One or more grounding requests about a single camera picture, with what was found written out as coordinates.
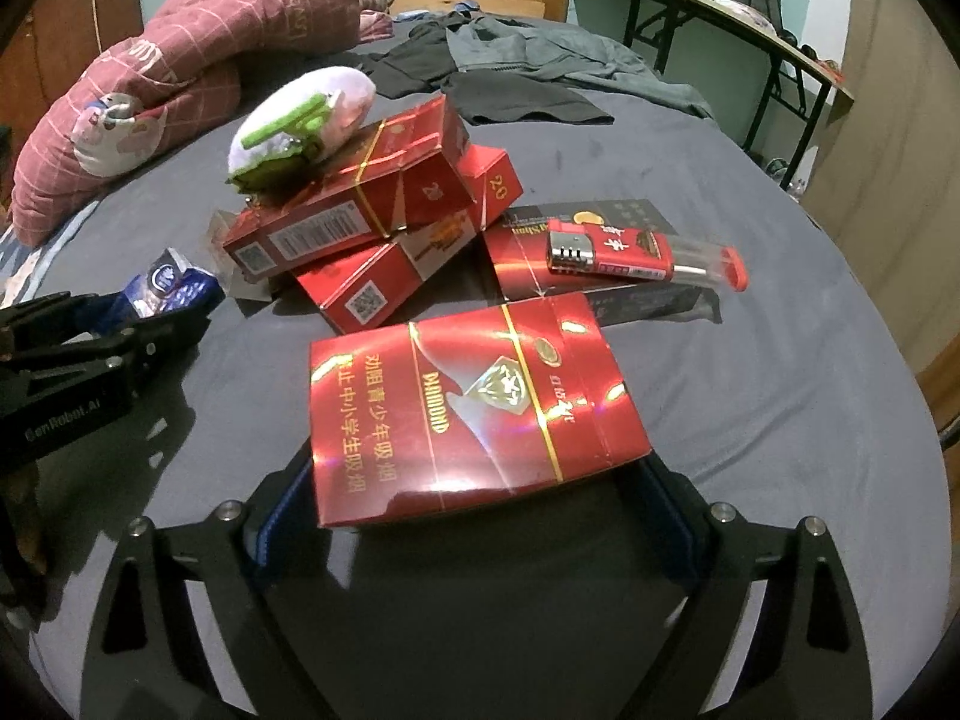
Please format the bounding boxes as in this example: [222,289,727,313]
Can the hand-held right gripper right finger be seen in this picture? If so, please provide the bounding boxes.
[634,457,878,720]

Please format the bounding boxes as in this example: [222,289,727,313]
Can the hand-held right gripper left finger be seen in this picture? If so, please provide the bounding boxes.
[79,454,338,720]

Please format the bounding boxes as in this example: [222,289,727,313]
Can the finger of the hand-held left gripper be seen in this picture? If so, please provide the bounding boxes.
[30,306,212,406]
[0,291,128,350]

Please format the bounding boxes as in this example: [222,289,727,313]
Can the blue tissue packet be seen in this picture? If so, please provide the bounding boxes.
[122,246,226,320]

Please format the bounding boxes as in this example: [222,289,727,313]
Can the red cigarette pack yellow text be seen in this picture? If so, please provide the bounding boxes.
[309,292,652,530]

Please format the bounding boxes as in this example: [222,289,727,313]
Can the white green plush toy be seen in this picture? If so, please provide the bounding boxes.
[227,66,376,200]

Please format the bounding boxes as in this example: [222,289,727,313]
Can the dark red cigarette box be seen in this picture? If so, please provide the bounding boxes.
[484,199,725,325]

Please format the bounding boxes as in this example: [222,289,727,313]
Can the grey bed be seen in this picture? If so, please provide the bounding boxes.
[0,11,953,720]

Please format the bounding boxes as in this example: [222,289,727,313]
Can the red cigarette box gold figure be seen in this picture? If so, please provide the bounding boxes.
[295,214,482,336]

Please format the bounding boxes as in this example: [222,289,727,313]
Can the long red cigarette box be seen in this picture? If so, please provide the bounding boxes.
[221,96,475,284]

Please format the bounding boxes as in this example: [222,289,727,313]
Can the pink checked quilt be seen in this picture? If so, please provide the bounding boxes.
[11,0,395,248]

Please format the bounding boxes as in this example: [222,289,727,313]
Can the wooden wardrobe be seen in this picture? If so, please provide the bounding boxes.
[0,0,143,136]

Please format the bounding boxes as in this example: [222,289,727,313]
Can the red lighter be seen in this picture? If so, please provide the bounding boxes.
[546,217,749,293]

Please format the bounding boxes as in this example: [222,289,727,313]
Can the dark shirt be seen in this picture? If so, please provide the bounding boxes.
[367,19,466,100]

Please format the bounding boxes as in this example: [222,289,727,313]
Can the dark shorts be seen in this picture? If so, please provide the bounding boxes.
[442,71,616,125]

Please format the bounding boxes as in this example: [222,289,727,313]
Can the grey jacket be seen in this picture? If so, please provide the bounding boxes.
[442,11,713,117]

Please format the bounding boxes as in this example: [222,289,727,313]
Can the white plastic bag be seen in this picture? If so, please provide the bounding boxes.
[712,0,777,35]

